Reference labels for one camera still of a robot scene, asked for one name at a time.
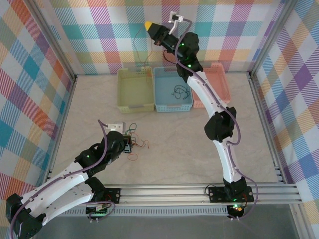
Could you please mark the aluminium side rail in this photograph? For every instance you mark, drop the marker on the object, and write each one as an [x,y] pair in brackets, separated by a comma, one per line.
[261,119]
[62,124]

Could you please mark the green terminal controller board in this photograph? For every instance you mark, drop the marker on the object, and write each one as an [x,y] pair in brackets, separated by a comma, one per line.
[98,211]

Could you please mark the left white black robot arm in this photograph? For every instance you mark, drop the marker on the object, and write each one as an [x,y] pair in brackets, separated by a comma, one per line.
[62,199]

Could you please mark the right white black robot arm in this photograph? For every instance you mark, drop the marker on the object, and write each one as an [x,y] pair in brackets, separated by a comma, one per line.
[224,154]

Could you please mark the green plastic basket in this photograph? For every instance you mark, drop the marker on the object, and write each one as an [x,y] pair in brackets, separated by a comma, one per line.
[134,92]

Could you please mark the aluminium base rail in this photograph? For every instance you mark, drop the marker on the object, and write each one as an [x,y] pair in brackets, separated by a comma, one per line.
[162,195]

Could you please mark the aluminium upright post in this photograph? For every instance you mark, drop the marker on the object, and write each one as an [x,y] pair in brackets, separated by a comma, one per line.
[53,41]
[271,37]

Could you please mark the blue plastic basket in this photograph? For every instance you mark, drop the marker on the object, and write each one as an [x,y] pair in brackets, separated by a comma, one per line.
[164,92]

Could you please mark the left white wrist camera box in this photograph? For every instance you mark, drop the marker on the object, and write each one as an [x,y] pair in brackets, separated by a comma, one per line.
[115,126]

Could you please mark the pink plastic basket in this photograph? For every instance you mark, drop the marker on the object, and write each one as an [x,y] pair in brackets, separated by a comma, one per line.
[219,82]

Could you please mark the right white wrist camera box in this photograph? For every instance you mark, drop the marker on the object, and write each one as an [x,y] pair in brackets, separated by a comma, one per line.
[175,18]

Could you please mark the small lit controller board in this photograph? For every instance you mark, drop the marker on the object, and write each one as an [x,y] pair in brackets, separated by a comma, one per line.
[235,207]

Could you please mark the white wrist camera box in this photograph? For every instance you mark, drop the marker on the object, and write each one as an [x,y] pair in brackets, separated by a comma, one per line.
[175,18]
[115,126]

